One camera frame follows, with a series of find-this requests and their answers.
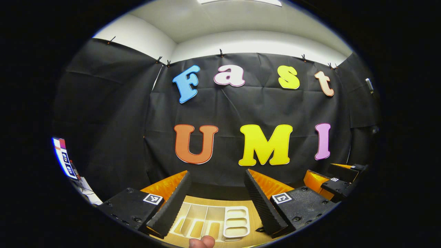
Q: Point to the white plastic bookshelf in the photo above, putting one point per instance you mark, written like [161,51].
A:
[237,224]

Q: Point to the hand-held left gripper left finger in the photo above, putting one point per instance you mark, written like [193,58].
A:
[175,203]

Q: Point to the coloured monitor screen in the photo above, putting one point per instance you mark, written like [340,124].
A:
[63,158]

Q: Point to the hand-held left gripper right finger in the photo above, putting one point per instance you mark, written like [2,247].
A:
[262,206]

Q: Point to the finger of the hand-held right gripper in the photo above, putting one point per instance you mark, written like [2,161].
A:
[336,187]
[349,172]

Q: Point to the small grey wall device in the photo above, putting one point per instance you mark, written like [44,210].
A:
[369,86]

